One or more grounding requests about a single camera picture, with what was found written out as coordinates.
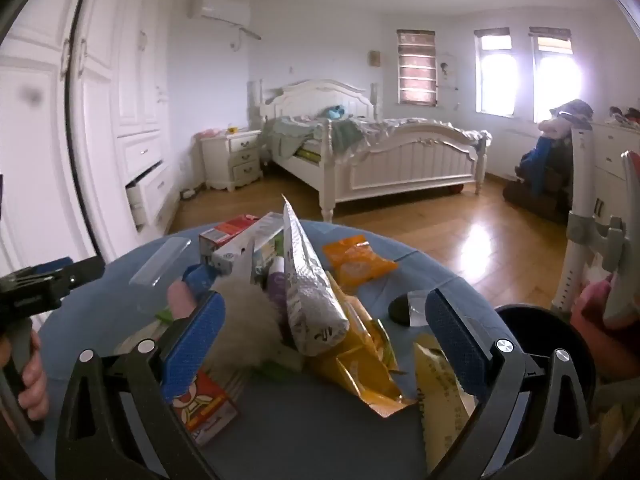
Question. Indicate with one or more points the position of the beige paper packet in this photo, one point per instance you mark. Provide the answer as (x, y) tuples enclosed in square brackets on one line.
[(440, 400)]

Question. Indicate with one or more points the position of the blue plastic item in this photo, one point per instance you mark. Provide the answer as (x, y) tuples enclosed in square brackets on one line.
[(200, 277)]

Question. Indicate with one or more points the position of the white dresser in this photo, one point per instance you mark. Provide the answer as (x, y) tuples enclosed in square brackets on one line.
[(610, 160)]

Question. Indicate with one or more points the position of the small wall picture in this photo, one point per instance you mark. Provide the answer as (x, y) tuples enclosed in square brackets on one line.
[(374, 58)]

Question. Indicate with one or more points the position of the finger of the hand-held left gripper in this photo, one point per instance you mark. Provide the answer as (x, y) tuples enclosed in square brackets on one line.
[(85, 271), (52, 264)]

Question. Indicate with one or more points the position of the red and white carton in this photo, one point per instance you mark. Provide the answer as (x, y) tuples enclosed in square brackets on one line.
[(227, 232)]

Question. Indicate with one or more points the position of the long white box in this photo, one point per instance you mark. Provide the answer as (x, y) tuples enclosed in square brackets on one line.
[(250, 247)]

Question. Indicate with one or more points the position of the bright window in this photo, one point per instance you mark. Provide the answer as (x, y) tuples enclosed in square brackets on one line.
[(555, 80), (495, 75)]

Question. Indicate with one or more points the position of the white nightstand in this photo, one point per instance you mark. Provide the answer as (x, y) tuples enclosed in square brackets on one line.
[(235, 160)]

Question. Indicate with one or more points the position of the red cartoon carton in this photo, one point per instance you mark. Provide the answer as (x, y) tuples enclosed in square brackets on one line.
[(207, 407)]

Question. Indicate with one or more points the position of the blue tablecloth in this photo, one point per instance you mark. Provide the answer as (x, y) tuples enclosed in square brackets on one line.
[(310, 435)]

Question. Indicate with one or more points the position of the white fluffy plush item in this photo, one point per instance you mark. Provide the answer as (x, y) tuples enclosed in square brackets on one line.
[(245, 325)]

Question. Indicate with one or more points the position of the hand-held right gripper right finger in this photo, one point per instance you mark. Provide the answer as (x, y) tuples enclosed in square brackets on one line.
[(455, 340)]

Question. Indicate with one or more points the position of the green printed packet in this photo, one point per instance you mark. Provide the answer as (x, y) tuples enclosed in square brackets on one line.
[(265, 260)]

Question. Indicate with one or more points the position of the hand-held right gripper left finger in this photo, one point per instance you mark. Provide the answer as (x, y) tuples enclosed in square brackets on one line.
[(195, 345)]

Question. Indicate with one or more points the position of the white power strip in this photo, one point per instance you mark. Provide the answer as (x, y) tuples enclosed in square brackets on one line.
[(188, 193)]

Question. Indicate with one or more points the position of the blue plush toy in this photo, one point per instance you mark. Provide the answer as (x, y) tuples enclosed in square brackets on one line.
[(336, 111)]

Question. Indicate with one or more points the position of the white air conditioner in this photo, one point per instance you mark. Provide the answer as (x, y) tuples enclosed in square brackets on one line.
[(220, 10)]

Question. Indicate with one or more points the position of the small green wrapper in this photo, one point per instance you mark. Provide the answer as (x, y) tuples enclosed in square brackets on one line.
[(164, 315)]

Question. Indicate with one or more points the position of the person's left hand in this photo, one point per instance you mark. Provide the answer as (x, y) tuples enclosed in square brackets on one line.
[(34, 390)]

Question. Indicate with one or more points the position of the white wooden bed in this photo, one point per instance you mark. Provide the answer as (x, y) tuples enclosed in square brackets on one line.
[(400, 170)]

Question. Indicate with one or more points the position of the silver foil bag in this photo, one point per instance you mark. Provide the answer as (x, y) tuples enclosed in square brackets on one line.
[(307, 290)]

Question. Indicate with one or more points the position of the pale green bedding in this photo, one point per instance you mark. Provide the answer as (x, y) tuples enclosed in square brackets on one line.
[(370, 127)]

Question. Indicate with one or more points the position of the white wardrobe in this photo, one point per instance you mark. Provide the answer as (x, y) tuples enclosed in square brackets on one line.
[(100, 110)]

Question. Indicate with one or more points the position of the pile of clothes and bags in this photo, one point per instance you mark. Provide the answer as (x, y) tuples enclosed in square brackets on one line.
[(545, 175)]

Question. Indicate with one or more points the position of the black round bin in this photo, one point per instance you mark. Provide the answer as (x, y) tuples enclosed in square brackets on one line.
[(540, 330)]

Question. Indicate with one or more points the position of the clear plastic wrapper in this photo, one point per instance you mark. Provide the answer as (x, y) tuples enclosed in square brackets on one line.
[(160, 260)]

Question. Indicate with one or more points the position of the window with brown blind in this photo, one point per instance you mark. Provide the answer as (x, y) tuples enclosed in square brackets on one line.
[(417, 67)]

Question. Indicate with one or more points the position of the black round lid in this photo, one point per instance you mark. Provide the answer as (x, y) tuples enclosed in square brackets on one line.
[(400, 310)]

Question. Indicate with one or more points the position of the yellow wrapper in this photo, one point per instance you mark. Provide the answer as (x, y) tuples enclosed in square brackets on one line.
[(360, 365)]

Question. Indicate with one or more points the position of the purple bottle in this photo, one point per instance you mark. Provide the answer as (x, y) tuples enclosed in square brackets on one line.
[(276, 285)]

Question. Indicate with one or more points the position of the white and grey chair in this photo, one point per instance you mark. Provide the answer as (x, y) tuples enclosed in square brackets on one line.
[(580, 210)]

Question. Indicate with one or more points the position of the orange snack packet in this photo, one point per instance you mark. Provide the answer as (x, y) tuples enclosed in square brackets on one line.
[(357, 260)]

